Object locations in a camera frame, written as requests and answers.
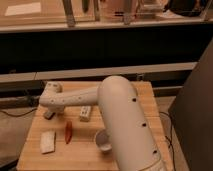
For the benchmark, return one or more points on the dark panel at right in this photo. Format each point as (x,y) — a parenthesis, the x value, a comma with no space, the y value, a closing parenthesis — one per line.
(192,114)

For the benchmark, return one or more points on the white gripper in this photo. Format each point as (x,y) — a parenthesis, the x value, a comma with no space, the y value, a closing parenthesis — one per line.
(47,99)

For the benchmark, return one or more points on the white eraser block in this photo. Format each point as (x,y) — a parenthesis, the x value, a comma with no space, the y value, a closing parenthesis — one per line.
(85,113)

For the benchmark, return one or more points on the white cup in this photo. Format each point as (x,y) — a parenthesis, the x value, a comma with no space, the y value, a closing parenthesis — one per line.
(102,142)

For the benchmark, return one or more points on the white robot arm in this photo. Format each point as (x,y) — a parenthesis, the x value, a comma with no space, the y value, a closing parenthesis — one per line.
(131,138)

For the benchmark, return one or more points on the red chili pepper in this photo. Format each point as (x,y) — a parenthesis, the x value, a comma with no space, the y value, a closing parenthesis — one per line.
(68,132)

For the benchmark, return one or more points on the white sponge pad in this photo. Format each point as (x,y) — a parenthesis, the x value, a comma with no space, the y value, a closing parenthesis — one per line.
(47,143)

